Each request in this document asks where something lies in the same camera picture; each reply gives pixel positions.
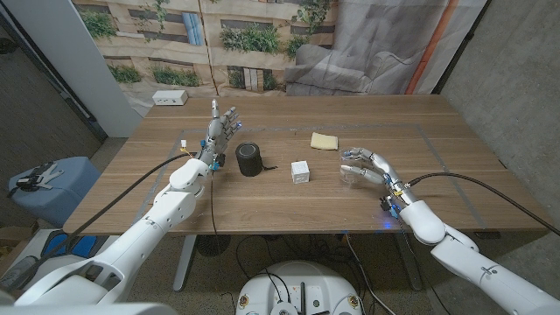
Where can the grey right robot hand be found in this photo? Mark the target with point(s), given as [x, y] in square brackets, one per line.
[380, 168]

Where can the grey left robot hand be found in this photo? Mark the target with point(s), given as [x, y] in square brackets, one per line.
[216, 135]

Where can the clear glass beaker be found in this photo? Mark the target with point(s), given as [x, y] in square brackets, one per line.
[348, 178]

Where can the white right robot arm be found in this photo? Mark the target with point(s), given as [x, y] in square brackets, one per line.
[422, 221]

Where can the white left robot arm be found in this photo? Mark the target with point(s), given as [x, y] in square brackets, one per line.
[144, 232]

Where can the yellow sponge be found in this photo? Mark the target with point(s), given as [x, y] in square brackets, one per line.
[324, 141]

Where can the small white box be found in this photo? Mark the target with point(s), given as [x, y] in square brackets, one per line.
[300, 172]

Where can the black cylindrical speaker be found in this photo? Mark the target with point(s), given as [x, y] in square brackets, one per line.
[248, 162]

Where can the white power strip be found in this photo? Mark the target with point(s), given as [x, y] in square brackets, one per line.
[170, 97]

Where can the white table leg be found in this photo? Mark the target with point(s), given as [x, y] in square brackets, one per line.
[184, 262]
[409, 267]

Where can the black round mesh bin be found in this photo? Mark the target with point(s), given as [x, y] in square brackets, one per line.
[213, 245]

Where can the printed fabric backdrop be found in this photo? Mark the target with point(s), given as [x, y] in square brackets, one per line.
[350, 44]

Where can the white robot torso base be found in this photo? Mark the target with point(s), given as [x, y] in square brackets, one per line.
[302, 280]

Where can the blue padded stool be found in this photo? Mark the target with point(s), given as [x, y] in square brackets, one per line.
[65, 188]

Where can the white column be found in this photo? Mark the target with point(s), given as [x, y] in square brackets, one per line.
[65, 52]

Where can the blue black floor pad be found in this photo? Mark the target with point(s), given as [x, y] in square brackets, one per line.
[83, 246]

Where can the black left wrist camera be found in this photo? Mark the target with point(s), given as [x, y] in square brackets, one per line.
[221, 159]

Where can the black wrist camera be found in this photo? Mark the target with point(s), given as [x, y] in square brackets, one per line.
[388, 205]
[221, 159]

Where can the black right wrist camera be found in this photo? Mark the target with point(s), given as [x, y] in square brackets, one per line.
[388, 205]

